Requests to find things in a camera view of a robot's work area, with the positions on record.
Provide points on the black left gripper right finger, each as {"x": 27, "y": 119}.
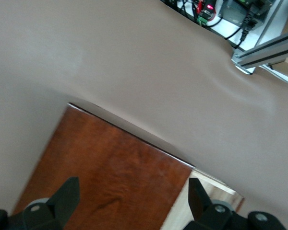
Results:
{"x": 206, "y": 213}

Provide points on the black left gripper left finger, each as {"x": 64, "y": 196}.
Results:
{"x": 55, "y": 208}

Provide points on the dark red wooden cabinet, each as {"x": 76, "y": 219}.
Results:
{"x": 105, "y": 167}

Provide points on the brown table cover sheet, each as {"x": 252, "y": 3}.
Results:
{"x": 134, "y": 72}

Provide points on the green terminal connector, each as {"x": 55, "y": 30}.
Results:
{"x": 202, "y": 20}

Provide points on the grey electronics box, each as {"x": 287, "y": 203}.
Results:
{"x": 232, "y": 12}

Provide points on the red lit circuit board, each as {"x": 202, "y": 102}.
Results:
{"x": 208, "y": 7}

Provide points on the grey metal bracket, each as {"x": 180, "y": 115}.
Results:
{"x": 244, "y": 69}

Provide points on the aluminium camera post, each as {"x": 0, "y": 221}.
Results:
{"x": 266, "y": 50}

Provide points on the aluminium frame bar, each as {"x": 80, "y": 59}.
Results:
{"x": 271, "y": 24}

